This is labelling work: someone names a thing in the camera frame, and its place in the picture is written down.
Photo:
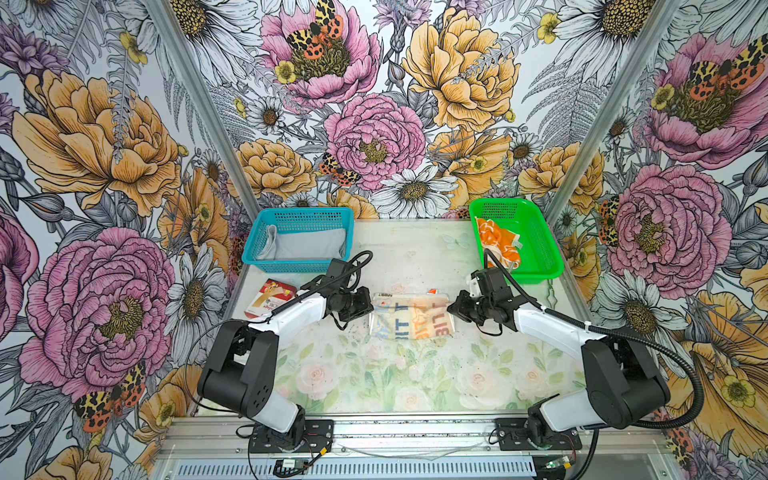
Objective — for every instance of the aluminium frame post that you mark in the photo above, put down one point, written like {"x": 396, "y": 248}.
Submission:
{"x": 647, "y": 43}
{"x": 185, "y": 64}

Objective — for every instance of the red and white carton box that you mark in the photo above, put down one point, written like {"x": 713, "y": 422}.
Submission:
{"x": 271, "y": 295}

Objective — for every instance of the printed cream towel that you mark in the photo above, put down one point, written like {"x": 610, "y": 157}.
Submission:
{"x": 410, "y": 317}

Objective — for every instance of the left aluminium frame post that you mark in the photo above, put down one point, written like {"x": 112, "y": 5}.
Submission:
{"x": 185, "y": 64}

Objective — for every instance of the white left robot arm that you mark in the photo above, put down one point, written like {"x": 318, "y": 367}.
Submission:
{"x": 240, "y": 371}

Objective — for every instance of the teal plastic basket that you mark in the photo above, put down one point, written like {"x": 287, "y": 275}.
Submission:
{"x": 297, "y": 220}

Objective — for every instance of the green plastic basket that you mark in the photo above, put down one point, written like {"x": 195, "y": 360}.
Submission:
{"x": 541, "y": 258}

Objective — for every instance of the light grey towel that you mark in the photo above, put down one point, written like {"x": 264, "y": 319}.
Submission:
{"x": 295, "y": 246}

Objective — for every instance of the orange patterned towel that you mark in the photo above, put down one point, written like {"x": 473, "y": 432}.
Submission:
{"x": 504, "y": 244}

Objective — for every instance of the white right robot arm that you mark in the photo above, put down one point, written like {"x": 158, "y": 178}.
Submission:
{"x": 622, "y": 382}

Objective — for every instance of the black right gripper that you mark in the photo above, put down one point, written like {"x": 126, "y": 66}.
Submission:
{"x": 458, "y": 308}

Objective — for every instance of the right aluminium frame post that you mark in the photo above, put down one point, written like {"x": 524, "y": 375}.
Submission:
{"x": 647, "y": 43}

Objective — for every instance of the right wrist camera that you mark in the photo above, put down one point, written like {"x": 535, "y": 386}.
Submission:
{"x": 478, "y": 284}

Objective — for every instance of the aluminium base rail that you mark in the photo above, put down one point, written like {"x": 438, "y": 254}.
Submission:
{"x": 411, "y": 446}

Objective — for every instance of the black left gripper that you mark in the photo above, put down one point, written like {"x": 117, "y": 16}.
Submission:
{"x": 364, "y": 308}

